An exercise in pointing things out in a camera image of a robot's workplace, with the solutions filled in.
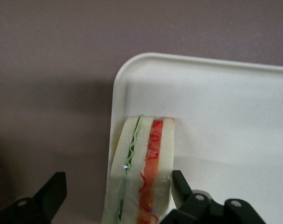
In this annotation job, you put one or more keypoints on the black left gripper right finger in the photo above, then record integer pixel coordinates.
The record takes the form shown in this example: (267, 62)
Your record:
(202, 213)

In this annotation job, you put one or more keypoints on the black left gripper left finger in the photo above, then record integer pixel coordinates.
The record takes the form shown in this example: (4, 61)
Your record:
(43, 200)

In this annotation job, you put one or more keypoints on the triangle sandwich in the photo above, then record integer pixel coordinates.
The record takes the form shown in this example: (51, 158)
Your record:
(132, 168)

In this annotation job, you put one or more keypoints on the cream rectangular tray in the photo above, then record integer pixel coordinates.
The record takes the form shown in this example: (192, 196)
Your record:
(225, 116)

